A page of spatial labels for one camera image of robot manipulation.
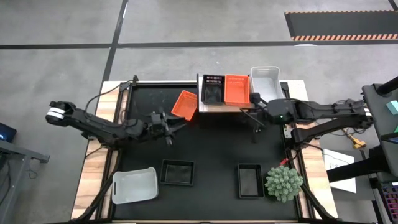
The black electronic device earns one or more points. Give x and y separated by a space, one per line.
6 132

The black hazard-striped floor ramp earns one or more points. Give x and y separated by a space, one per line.
342 25

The green box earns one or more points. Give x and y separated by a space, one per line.
396 128

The white paper sheet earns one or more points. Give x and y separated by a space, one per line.
334 158

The black stand base bar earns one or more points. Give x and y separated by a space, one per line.
354 169

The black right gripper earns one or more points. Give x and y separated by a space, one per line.
260 102

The black table mat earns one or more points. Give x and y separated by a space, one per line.
217 149

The white plastic storage bin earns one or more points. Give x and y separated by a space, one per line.
135 186
265 84

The silver mounting bracket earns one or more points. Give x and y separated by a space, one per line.
287 132

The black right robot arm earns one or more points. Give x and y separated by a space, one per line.
326 109

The teal box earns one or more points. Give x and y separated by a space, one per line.
393 107

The black round pole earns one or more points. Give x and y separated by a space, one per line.
388 87

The grey metal desk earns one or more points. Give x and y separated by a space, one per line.
15 149

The orange slotted plastic basket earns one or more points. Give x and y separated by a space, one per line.
185 105
237 90

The pale green artificial plant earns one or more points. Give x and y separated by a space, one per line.
283 183

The backlit computer keyboard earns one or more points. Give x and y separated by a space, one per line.
390 196

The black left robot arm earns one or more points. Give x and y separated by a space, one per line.
93 126

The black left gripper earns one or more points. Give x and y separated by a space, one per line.
158 126

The grey equipment cart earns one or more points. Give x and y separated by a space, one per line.
377 112

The black slotted plastic basket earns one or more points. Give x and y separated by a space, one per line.
177 172
213 93
251 183

